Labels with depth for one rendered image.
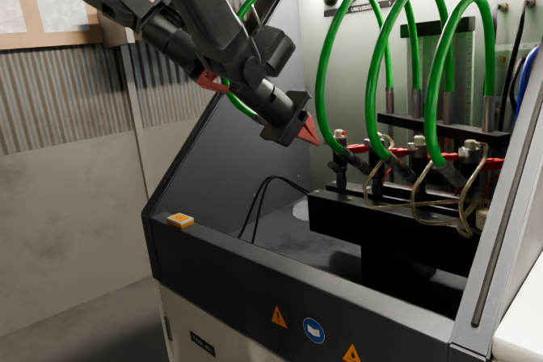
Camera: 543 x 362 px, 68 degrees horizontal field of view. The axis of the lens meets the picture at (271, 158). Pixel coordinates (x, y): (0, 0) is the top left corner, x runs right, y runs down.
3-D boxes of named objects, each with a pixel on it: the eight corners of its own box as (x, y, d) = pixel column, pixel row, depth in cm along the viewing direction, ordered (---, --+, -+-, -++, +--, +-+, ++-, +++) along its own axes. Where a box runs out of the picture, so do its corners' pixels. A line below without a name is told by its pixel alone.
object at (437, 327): (162, 284, 89) (149, 216, 85) (178, 275, 92) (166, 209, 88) (445, 459, 47) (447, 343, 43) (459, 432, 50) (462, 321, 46)
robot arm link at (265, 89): (219, 87, 67) (234, 89, 63) (242, 54, 68) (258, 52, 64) (248, 111, 71) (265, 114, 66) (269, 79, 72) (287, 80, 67)
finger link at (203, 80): (252, 81, 79) (213, 52, 78) (252, 75, 71) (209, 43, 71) (231, 109, 79) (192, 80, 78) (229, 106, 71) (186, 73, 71)
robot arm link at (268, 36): (198, 54, 61) (241, 72, 57) (239, -6, 63) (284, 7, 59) (231, 94, 72) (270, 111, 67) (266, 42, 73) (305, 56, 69)
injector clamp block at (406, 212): (312, 261, 85) (306, 192, 81) (339, 242, 91) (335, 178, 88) (488, 326, 61) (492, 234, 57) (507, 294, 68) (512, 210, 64)
